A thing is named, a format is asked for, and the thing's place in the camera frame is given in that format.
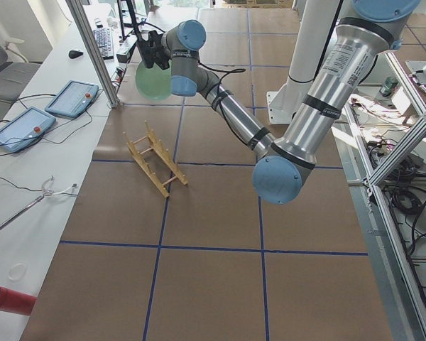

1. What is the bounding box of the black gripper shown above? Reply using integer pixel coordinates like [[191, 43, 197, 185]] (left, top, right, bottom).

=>
[[137, 30, 170, 70]]

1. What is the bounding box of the light green plate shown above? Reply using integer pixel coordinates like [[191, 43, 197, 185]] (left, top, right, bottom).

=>
[[135, 62, 171, 101]]

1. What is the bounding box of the black keyboard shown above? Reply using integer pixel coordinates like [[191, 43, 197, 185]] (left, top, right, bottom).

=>
[[92, 27, 114, 60]]

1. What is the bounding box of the black computer mouse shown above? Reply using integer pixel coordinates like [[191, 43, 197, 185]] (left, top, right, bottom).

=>
[[68, 50, 84, 60]]

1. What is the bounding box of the far blue teach pendant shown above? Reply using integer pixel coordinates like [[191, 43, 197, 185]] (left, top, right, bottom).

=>
[[45, 80, 99, 118]]

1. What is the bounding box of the blue teach pendant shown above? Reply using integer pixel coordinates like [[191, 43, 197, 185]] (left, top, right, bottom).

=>
[[0, 107, 56, 152], [45, 80, 99, 118]]

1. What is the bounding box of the wooden dish rack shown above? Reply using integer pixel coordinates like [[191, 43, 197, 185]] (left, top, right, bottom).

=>
[[123, 121, 188, 198]]

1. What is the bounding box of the near blue teach pendant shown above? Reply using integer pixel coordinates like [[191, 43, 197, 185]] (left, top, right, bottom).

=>
[[0, 107, 56, 152]]

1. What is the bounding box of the grey office chair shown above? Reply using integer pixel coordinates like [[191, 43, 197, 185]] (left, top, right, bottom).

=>
[[0, 46, 40, 102]]

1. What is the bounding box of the metal grabber tool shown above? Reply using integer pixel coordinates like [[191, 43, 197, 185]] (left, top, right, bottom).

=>
[[0, 175, 78, 231]]

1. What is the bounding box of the red cylinder tube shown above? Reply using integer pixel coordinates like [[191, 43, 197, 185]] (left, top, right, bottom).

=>
[[0, 286, 37, 315]]

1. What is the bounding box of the aluminium frame post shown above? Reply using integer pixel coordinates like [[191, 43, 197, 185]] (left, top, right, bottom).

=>
[[66, 0, 119, 108]]

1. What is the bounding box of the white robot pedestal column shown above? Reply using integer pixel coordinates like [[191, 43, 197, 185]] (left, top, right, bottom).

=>
[[267, 0, 343, 124]]

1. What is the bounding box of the clear tape ring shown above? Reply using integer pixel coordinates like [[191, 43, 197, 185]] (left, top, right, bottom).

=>
[[8, 261, 28, 281]]

